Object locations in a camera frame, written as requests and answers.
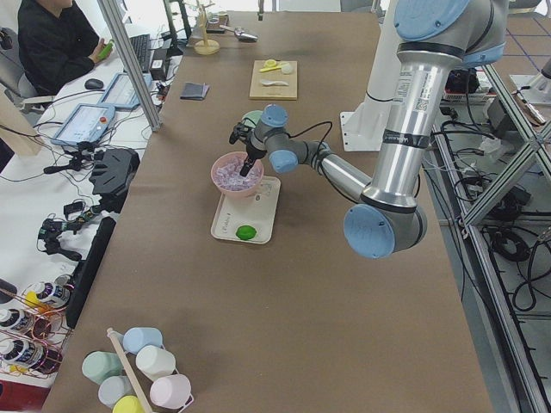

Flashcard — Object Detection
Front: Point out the mint green bowl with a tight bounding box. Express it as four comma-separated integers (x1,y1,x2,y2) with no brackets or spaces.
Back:
241,110,263,127

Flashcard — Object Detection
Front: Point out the pink bowl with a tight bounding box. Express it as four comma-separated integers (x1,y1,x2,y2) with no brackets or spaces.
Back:
211,151,264,198

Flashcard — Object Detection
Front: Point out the wooden cup rack rod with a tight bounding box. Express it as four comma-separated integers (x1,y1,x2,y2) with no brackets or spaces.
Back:
107,327,153,413

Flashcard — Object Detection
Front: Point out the grey cup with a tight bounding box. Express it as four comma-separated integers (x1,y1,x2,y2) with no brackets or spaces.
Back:
98,376,134,409

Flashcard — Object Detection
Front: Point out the bamboo cutting board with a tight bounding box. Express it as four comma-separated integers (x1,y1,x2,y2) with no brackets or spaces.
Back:
249,59,298,101

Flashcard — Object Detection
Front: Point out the copper wire bottle rack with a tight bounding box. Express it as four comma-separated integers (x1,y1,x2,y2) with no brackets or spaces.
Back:
1,274,72,379

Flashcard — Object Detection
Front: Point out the blue teach pendant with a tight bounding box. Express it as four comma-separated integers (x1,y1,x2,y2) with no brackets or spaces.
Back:
98,72,139,111
51,103,115,146

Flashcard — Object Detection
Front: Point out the person in black shirt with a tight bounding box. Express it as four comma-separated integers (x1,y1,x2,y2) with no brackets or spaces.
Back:
17,0,111,96

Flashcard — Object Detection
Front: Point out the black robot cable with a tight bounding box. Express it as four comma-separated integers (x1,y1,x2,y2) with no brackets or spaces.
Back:
283,121,335,173

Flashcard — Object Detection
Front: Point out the white ceramic spoon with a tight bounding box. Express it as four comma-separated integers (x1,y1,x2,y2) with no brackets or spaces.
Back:
260,79,289,87

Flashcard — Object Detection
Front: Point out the clear ice cube pile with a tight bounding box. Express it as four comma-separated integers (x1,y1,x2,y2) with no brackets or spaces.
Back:
214,156,263,192

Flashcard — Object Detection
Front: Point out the black plastic stand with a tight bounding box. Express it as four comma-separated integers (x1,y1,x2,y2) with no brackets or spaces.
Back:
89,148,140,213

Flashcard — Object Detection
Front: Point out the cream rabbit tray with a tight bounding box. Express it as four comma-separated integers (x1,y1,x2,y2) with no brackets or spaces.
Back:
210,176,281,244

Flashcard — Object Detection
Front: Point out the wooden mug tree stand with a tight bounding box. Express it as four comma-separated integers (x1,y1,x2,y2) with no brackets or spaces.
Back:
193,1,220,56

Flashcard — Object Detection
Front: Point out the green lime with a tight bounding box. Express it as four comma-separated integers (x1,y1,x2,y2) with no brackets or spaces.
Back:
235,225,257,241

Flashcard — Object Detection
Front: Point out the white cup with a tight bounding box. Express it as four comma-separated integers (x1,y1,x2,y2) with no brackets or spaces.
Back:
135,345,176,381

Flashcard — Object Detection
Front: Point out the metal ice scoop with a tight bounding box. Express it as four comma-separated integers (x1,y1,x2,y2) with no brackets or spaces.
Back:
220,25,258,43

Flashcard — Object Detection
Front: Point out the black keyboard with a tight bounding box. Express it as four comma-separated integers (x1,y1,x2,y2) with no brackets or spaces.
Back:
129,34,152,72

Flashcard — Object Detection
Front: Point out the metal frame post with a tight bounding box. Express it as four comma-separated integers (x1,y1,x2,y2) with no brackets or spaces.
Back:
257,0,264,22

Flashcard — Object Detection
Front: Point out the blue cup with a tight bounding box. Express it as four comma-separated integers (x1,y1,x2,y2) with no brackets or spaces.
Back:
122,327,164,354

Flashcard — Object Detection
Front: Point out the yellow cup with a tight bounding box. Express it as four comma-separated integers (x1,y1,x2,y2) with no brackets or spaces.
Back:
112,395,145,413

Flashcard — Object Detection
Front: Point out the black computer mouse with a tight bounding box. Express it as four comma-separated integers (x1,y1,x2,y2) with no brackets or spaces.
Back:
84,78,104,90

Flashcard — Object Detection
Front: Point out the green cup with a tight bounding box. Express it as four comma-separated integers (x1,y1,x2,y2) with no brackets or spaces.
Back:
81,351,123,385

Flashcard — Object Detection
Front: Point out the grey folded cloth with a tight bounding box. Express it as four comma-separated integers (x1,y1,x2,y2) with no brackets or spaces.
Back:
180,82,210,101

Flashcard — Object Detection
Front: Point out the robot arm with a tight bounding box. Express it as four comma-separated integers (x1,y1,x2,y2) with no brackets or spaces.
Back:
229,1,509,259

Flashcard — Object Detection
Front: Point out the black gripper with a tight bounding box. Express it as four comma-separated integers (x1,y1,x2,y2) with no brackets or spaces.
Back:
239,137,267,177

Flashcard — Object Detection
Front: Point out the pink cup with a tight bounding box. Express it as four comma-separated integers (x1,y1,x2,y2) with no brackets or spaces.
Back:
150,374,193,409

